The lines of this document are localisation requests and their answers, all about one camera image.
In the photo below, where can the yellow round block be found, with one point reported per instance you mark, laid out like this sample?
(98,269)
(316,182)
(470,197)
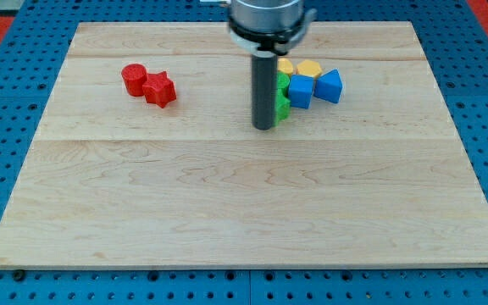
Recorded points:
(285,66)

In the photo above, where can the yellow hexagon block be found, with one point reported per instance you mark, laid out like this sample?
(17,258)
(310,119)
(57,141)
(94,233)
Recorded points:
(309,68)

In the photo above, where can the red cylinder block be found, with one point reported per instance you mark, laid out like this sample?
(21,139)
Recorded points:
(134,76)

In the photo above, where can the blue pentagon block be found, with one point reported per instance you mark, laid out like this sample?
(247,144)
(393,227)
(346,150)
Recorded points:
(329,87)

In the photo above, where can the green cylinder block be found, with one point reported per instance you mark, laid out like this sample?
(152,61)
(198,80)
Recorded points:
(283,82)

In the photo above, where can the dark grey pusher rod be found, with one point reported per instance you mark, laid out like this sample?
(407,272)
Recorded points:
(264,87)

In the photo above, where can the red star block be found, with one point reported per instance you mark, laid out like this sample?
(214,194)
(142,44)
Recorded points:
(159,89)

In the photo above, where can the light wooden board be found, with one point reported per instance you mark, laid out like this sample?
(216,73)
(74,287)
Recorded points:
(379,180)

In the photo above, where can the green star block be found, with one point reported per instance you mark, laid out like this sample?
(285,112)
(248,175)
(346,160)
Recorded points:
(282,107)

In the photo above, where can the blue cube block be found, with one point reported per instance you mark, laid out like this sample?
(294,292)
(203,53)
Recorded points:
(300,91)

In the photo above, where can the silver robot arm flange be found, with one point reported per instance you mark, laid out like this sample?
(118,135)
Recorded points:
(266,27)

